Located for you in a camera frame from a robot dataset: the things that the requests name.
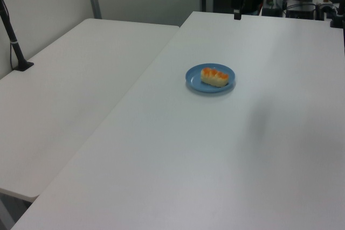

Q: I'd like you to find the orange glazed bread roll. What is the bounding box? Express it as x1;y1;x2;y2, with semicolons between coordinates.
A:
201;67;230;87

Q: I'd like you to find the blue round plate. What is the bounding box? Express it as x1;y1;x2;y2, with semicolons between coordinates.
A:
185;63;237;96

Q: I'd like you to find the black electronics box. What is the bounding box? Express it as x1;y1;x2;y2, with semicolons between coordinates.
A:
285;3;316;20

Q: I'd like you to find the small black box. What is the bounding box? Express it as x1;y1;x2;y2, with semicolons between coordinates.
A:
261;6;282;17

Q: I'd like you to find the black pole with clamp base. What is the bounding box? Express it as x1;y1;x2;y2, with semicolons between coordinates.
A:
0;0;35;72

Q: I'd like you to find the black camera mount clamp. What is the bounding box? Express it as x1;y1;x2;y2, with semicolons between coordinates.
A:
329;0;345;29

